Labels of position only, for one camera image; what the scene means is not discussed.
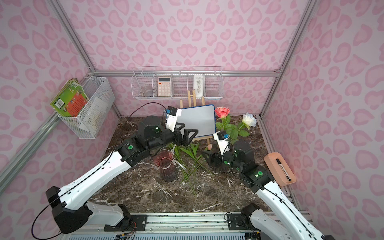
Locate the peach pink tulip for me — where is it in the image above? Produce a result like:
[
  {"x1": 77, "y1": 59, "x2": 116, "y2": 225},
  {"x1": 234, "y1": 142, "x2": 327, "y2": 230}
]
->
[{"x1": 191, "y1": 143, "x2": 213, "y2": 167}]

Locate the blue framed whiteboard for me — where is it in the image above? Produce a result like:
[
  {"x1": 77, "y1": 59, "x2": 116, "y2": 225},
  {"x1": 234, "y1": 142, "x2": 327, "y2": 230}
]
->
[{"x1": 177, "y1": 105, "x2": 216, "y2": 138}]

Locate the wooden easel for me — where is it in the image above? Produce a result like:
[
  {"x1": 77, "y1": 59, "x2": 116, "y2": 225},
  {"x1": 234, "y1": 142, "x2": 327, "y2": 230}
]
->
[{"x1": 180, "y1": 90, "x2": 213, "y2": 147}]

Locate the white rose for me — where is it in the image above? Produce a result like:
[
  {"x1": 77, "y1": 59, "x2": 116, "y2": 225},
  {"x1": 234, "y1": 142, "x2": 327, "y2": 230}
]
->
[{"x1": 230, "y1": 113, "x2": 257, "y2": 145}]

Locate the pink rose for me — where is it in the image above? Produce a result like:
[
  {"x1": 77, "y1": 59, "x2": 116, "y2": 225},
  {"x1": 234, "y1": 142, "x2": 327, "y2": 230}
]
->
[{"x1": 215, "y1": 107, "x2": 239, "y2": 145}]

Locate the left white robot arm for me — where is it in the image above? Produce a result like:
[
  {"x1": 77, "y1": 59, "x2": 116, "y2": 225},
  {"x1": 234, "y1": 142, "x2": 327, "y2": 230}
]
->
[{"x1": 46, "y1": 116, "x2": 199, "y2": 234}]

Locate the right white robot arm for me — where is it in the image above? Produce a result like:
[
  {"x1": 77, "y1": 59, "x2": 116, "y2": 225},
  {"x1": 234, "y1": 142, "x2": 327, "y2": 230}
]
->
[{"x1": 202, "y1": 140, "x2": 334, "y2": 240}]

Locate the pink calculator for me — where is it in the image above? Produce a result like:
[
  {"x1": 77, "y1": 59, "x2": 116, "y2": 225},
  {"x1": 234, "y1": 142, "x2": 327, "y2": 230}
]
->
[{"x1": 158, "y1": 77, "x2": 172, "y2": 97}]

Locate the white remote control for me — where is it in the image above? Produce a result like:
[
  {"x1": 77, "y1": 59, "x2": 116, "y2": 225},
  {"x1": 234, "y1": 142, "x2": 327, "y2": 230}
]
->
[{"x1": 193, "y1": 75, "x2": 205, "y2": 97}]

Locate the pink eraser holder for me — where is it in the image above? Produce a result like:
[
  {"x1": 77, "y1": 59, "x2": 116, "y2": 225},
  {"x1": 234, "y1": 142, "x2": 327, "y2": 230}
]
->
[{"x1": 264, "y1": 152, "x2": 297, "y2": 187}]

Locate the black marker pen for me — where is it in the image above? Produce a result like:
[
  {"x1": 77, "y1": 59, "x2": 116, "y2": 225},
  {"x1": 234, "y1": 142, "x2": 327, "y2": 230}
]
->
[{"x1": 276, "y1": 159, "x2": 292, "y2": 182}]

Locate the white mesh side basket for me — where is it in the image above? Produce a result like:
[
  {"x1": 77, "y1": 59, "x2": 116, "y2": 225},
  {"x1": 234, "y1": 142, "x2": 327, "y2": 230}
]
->
[{"x1": 59, "y1": 77, "x2": 115, "y2": 139}]

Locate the green red booklet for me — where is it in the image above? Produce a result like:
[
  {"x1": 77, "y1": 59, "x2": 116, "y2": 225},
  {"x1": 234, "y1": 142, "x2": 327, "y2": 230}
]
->
[{"x1": 50, "y1": 79, "x2": 89, "y2": 117}]

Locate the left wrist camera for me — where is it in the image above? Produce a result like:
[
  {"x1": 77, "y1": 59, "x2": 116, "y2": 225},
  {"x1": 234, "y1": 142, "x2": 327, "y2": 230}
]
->
[{"x1": 165, "y1": 106, "x2": 182, "y2": 132}]

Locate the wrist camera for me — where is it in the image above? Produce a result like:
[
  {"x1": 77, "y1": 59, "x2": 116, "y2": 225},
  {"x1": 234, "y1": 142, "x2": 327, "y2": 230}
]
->
[
  {"x1": 165, "y1": 106, "x2": 182, "y2": 132},
  {"x1": 213, "y1": 130, "x2": 230, "y2": 155}
]

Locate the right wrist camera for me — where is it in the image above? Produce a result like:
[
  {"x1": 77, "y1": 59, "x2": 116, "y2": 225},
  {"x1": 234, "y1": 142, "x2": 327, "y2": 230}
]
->
[{"x1": 213, "y1": 130, "x2": 230, "y2": 155}]

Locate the white wire wall basket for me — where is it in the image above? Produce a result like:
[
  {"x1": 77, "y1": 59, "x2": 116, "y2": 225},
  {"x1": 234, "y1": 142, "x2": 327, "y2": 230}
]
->
[{"x1": 131, "y1": 67, "x2": 224, "y2": 100}]

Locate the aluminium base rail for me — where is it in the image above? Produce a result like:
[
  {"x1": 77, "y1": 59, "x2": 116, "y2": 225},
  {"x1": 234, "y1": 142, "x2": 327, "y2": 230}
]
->
[{"x1": 60, "y1": 210, "x2": 294, "y2": 240}]

